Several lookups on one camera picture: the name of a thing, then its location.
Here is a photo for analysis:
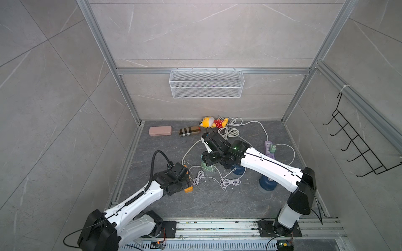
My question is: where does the orange power strip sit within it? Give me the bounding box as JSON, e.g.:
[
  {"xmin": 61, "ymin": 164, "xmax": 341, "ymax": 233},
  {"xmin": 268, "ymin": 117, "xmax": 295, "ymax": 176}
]
[{"xmin": 184, "ymin": 165, "xmax": 193, "ymax": 193}]

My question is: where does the blue meat grinder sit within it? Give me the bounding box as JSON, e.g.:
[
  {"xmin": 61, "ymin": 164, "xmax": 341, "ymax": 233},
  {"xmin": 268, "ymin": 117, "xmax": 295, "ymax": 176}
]
[
  {"xmin": 258, "ymin": 175, "xmax": 277, "ymax": 193},
  {"xmin": 232, "ymin": 165, "xmax": 246, "ymax": 176}
]

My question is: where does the green meat grinder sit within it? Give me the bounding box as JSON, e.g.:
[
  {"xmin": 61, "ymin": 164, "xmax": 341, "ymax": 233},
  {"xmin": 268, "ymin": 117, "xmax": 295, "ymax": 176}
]
[{"xmin": 201, "ymin": 162, "xmax": 216, "ymax": 172}]

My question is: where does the white usb cable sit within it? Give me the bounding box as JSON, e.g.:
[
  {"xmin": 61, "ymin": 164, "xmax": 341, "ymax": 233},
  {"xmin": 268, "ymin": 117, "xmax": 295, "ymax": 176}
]
[{"xmin": 185, "ymin": 161, "xmax": 227, "ymax": 191}]

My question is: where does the green usb charger cube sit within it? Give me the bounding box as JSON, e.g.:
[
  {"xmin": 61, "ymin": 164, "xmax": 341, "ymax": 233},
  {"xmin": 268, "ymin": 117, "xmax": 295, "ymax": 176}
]
[{"xmin": 269, "ymin": 144, "xmax": 276, "ymax": 153}]

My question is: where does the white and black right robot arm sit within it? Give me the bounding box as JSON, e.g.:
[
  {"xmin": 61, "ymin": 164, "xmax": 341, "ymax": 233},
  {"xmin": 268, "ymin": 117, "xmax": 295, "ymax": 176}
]
[{"xmin": 201, "ymin": 131, "xmax": 317, "ymax": 235}]

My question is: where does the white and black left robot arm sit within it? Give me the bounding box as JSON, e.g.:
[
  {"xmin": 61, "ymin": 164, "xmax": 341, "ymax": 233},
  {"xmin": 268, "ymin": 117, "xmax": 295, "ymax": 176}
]
[{"xmin": 74, "ymin": 150, "xmax": 189, "ymax": 251}]

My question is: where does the yellow duck plush toy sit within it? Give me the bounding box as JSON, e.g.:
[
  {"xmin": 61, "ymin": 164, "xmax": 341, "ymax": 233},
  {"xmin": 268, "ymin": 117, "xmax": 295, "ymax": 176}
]
[{"xmin": 199, "ymin": 117, "xmax": 228, "ymax": 129}]

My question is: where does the purple power strip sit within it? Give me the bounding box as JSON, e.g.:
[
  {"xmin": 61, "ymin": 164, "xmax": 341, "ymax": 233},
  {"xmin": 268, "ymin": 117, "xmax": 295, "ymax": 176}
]
[{"xmin": 264, "ymin": 141, "xmax": 275, "ymax": 160}]

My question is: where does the brown plaid pouch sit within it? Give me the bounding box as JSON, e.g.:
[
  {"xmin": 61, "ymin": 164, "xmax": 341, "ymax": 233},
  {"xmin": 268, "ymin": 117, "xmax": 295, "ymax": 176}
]
[{"xmin": 179, "ymin": 126, "xmax": 201, "ymax": 137}]

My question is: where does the pink rectangular case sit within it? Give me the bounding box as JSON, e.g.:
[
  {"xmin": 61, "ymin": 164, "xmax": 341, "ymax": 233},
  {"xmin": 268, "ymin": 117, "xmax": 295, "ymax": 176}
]
[{"xmin": 149, "ymin": 126, "xmax": 172, "ymax": 137}]

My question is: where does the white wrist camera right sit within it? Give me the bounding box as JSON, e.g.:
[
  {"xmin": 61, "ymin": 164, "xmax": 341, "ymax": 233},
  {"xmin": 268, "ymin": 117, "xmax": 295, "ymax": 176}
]
[{"xmin": 201, "ymin": 138, "xmax": 212, "ymax": 153}]

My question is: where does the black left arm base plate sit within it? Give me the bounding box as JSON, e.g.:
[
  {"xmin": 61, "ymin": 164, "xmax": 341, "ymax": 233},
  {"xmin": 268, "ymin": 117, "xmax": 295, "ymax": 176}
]
[{"xmin": 140, "ymin": 221, "xmax": 177, "ymax": 238}]

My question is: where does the white wire mesh basket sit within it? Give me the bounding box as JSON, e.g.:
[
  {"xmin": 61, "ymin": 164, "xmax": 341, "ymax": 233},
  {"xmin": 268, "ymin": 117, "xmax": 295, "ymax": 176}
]
[{"xmin": 169, "ymin": 70, "xmax": 245, "ymax": 99}]

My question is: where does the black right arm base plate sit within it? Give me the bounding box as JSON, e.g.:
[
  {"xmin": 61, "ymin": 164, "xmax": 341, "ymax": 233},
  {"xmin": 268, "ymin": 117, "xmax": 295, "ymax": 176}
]
[{"xmin": 256, "ymin": 219, "xmax": 302, "ymax": 237}]

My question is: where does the black wire hook rack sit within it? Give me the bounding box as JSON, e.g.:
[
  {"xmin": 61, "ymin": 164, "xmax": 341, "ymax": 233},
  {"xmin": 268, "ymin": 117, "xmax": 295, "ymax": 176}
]
[{"xmin": 322, "ymin": 92, "xmax": 402, "ymax": 178}]

